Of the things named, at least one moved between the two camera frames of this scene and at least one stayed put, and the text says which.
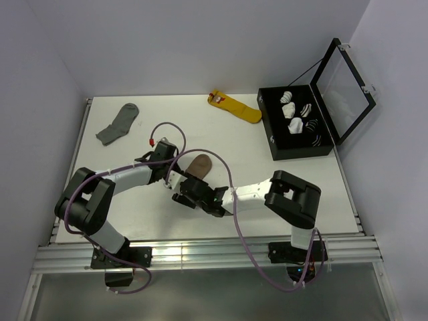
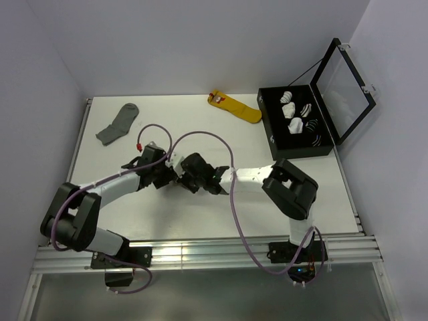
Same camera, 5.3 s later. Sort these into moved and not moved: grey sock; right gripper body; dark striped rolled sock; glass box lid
Moved: right gripper body
Not moved: dark striped rolled sock; grey sock; glass box lid
